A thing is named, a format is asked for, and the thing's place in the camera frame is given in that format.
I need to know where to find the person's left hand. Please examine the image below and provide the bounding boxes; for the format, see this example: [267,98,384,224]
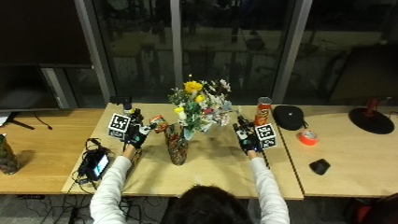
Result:
[124,108,159,151]

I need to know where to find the person's right hand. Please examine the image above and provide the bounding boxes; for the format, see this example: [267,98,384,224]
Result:
[232,115,264,155]

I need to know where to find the orange red flower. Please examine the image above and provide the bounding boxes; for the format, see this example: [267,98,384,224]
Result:
[148,114,171,134]

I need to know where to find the white marker cube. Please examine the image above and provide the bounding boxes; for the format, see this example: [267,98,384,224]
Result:
[255,122,279,150]
[107,113,132,140]

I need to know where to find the red crisp tube can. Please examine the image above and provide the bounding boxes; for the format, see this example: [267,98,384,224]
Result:
[254,96,275,127]

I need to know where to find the black oval hard case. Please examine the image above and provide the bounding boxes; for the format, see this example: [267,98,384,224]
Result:
[272,105,311,132]

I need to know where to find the mixed flower bouquet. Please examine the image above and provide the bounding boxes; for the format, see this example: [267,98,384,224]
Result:
[167,74,243,142]

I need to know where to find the multicoloured glass vase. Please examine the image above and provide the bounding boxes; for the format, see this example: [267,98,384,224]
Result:
[163,122,191,166]

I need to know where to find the orange tape roll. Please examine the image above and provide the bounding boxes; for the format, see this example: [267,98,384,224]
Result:
[296,129,321,147]

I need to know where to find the black phone lit screen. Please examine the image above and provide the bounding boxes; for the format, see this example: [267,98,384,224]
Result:
[85,148,112,182]

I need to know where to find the small black pouch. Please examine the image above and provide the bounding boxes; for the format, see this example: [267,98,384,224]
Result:
[309,158,332,176]

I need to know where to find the black monitor stand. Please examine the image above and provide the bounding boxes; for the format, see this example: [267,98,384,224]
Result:
[6,111,38,131]

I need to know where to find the black monitor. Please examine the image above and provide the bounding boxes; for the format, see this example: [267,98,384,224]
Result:
[0,63,95,113]

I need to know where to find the white paper sheet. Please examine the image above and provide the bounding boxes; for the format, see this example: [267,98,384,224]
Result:
[0,111,13,127]

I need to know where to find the dark mottled vase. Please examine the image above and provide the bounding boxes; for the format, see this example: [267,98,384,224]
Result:
[0,133,21,175]

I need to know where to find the black power strip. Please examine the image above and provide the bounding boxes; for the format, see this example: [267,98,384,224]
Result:
[17,194,47,201]

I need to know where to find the red black backpack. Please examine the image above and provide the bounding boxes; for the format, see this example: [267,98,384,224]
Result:
[343,191,398,224]

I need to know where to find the black cable bundle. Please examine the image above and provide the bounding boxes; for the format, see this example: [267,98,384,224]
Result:
[71,137,116,189]

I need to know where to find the black monitor cable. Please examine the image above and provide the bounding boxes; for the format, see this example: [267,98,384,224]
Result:
[33,111,55,131]

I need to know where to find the grey window frame post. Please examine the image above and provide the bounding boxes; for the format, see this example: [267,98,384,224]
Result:
[271,0,315,105]
[74,0,118,105]
[170,0,186,91]

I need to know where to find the black round base red post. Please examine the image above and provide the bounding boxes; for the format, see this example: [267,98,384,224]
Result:
[348,97,397,135]

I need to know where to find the black floor cables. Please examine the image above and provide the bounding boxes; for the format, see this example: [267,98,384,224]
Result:
[17,195,168,224]

